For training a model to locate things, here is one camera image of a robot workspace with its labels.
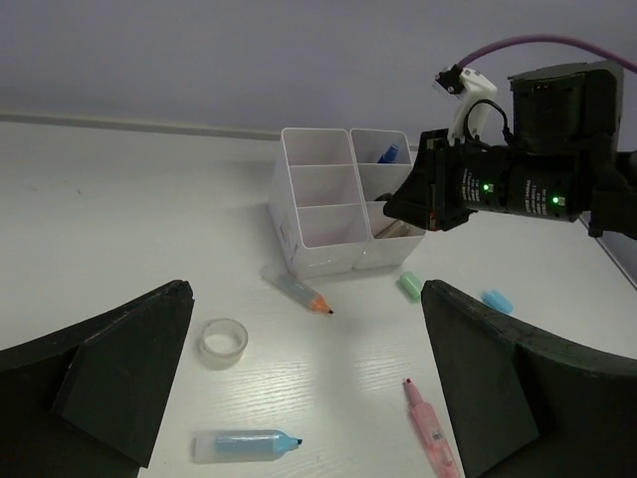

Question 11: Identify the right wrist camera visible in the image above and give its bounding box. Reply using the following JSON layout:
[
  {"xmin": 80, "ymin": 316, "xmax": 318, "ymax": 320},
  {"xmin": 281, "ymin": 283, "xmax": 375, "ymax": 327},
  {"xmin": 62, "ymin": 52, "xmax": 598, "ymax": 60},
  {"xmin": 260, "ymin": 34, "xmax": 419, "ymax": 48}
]
[{"xmin": 435, "ymin": 66, "xmax": 498, "ymax": 144}]

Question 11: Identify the grey eraser block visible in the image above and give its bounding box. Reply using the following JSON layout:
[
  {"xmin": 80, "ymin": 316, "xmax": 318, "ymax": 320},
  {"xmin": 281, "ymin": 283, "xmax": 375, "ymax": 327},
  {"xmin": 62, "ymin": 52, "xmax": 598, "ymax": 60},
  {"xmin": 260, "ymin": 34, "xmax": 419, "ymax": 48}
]
[{"xmin": 374, "ymin": 220, "xmax": 411, "ymax": 239}]

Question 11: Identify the white right organizer box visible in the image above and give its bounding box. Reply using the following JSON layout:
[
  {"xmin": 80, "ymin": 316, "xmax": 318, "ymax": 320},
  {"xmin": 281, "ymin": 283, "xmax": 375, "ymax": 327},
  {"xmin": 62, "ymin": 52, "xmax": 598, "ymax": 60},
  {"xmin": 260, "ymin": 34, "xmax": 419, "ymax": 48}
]
[{"xmin": 349, "ymin": 128, "xmax": 424, "ymax": 270}]

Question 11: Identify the blue highlighter pen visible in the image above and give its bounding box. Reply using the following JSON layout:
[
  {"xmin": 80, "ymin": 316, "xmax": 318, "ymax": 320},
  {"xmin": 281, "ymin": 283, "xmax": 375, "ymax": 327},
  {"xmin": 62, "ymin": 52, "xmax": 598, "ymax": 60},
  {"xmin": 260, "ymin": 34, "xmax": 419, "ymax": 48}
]
[{"xmin": 191, "ymin": 429, "xmax": 303, "ymax": 464}]

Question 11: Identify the green highlighter cap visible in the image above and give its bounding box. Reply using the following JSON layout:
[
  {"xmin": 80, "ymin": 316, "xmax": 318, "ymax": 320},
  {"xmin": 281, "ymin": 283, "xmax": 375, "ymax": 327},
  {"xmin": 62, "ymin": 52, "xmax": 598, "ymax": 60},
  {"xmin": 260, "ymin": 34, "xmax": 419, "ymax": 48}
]
[{"xmin": 397, "ymin": 271, "xmax": 423, "ymax": 303}]

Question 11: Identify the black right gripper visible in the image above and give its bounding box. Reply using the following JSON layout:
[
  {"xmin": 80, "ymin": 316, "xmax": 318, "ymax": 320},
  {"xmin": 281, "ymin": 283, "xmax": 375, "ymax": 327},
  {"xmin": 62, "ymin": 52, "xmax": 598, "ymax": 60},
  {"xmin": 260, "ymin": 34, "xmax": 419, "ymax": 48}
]
[{"xmin": 383, "ymin": 129, "xmax": 582, "ymax": 231}]

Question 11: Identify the blue highlighter cap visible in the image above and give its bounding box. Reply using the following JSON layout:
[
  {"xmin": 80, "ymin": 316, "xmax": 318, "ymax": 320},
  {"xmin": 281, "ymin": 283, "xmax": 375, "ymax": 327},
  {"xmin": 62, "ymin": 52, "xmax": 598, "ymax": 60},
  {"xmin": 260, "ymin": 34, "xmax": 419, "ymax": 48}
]
[{"xmin": 481, "ymin": 290, "xmax": 514, "ymax": 314}]

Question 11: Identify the orange tip clear highlighter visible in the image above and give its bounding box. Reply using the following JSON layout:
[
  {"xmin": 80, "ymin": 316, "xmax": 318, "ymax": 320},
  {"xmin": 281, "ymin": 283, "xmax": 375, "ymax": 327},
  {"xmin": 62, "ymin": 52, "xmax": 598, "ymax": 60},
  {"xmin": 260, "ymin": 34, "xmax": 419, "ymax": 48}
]
[{"xmin": 261, "ymin": 266, "xmax": 333, "ymax": 315}]

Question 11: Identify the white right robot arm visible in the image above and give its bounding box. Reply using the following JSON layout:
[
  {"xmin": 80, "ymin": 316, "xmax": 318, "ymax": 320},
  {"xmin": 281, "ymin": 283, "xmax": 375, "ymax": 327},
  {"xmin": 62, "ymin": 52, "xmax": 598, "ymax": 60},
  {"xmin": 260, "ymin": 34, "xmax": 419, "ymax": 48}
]
[{"xmin": 383, "ymin": 62, "xmax": 636, "ymax": 238}]

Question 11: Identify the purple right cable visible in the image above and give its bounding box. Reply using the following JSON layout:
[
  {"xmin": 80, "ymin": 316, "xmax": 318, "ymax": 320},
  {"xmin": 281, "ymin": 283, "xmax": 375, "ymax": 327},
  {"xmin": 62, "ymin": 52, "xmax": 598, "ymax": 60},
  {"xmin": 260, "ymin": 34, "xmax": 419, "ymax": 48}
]
[{"xmin": 457, "ymin": 33, "xmax": 637, "ymax": 76}]

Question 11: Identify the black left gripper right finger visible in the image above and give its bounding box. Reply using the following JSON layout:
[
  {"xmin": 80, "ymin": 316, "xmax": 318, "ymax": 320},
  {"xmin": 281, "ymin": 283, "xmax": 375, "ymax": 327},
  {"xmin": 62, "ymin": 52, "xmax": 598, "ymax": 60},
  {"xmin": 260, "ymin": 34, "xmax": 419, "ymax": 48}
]
[{"xmin": 421, "ymin": 280, "xmax": 636, "ymax": 477}]

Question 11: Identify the white left organizer box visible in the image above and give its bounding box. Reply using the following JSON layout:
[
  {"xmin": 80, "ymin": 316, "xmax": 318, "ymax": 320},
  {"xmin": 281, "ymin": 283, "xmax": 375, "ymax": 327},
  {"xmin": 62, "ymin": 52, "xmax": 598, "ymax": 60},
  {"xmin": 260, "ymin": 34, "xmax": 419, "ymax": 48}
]
[{"xmin": 268, "ymin": 127, "xmax": 367, "ymax": 279}]

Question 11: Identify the clear tape roll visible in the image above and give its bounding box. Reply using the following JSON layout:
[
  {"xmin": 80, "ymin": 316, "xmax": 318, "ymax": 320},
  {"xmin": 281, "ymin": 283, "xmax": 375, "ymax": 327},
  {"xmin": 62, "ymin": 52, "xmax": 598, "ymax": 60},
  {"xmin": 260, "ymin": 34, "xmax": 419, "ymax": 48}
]
[{"xmin": 197, "ymin": 319, "xmax": 249, "ymax": 369}]

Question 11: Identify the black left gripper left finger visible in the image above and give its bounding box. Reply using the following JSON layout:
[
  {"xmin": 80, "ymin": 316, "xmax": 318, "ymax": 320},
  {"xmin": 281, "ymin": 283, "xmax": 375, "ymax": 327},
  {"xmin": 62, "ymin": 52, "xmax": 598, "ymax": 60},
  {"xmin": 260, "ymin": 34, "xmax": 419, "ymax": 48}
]
[{"xmin": 1, "ymin": 280, "xmax": 194, "ymax": 477}]

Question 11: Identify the blue capped glue bottle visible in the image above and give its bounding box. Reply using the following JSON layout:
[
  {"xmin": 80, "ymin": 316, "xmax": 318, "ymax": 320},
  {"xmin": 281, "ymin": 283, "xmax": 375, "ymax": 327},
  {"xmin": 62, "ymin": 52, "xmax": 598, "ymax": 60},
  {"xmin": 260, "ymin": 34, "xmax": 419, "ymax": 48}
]
[{"xmin": 377, "ymin": 143, "xmax": 400, "ymax": 164}]

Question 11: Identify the pink highlighter pen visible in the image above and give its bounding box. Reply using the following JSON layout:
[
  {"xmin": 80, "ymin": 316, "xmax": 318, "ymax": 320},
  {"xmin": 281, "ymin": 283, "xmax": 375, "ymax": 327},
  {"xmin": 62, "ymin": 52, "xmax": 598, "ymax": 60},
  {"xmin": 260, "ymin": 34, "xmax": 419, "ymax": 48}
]
[{"xmin": 403, "ymin": 378, "xmax": 460, "ymax": 478}]

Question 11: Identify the white organizer box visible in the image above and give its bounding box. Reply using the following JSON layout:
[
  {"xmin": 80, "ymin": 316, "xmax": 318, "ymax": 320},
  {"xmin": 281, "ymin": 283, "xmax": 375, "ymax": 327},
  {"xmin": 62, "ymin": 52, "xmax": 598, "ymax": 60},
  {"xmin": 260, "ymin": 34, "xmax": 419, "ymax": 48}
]
[
  {"xmin": 268, "ymin": 127, "xmax": 367, "ymax": 279},
  {"xmin": 349, "ymin": 128, "xmax": 424, "ymax": 270}
]

